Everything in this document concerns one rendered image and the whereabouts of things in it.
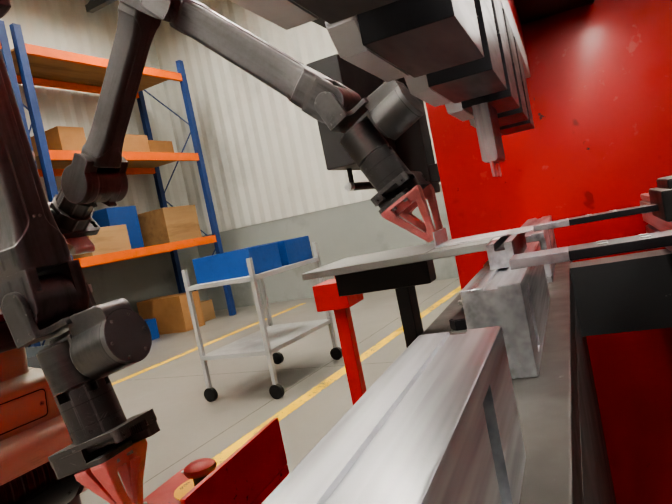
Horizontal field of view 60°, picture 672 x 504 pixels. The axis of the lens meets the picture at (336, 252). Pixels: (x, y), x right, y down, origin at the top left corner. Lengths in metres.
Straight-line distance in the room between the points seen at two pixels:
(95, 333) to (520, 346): 0.42
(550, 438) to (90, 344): 0.43
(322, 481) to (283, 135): 8.92
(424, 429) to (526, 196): 1.45
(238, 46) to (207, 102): 9.00
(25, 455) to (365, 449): 0.97
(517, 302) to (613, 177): 1.12
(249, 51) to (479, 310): 0.59
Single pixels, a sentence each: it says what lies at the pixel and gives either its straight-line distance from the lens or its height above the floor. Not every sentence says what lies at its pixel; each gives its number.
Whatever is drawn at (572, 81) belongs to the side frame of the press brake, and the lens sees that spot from 1.70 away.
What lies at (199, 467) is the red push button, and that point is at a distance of 0.76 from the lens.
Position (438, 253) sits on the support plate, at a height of 1.00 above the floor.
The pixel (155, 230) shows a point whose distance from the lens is 8.78.
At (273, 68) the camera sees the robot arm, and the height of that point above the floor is 1.32.
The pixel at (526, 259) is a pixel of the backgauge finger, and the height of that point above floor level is 1.00.
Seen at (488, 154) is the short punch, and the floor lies 1.11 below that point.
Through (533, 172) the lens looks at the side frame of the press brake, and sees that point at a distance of 1.68.
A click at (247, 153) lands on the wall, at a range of 9.50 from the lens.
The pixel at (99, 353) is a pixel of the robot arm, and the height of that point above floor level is 0.98.
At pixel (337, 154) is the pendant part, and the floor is 1.28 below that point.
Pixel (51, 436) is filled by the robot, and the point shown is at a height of 0.79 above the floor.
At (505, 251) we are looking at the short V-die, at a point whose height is 0.99.
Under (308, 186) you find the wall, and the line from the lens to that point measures 8.89.
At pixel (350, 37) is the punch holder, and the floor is 1.18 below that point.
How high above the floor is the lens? 1.06
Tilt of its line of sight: 3 degrees down
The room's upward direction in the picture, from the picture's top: 11 degrees counter-clockwise
